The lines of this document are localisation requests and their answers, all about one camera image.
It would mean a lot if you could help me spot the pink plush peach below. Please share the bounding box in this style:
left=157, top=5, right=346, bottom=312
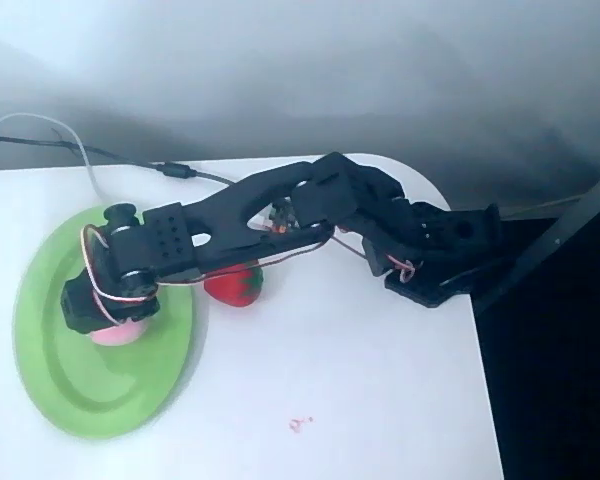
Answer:
left=89, top=319, right=150, bottom=347

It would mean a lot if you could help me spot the green oval plate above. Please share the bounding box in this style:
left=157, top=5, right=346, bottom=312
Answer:
left=12, top=204, right=209, bottom=441

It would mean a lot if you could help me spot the red strawberry toy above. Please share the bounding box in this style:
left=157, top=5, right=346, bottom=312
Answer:
left=203, top=264, right=265, bottom=307

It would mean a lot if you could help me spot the controller board with red light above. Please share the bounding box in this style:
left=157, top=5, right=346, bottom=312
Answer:
left=259, top=197, right=301, bottom=237

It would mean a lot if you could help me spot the red white servo wire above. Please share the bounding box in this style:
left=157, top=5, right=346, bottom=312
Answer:
left=81, top=223, right=417, bottom=326

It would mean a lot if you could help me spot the black power cable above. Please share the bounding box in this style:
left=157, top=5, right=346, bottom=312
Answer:
left=0, top=130, right=241, bottom=187

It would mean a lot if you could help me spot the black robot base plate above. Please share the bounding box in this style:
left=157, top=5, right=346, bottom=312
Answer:
left=382, top=257, right=476, bottom=310

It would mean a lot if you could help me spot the thin beige cable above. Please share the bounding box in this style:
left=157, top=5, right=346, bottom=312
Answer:
left=498, top=193, right=587, bottom=220

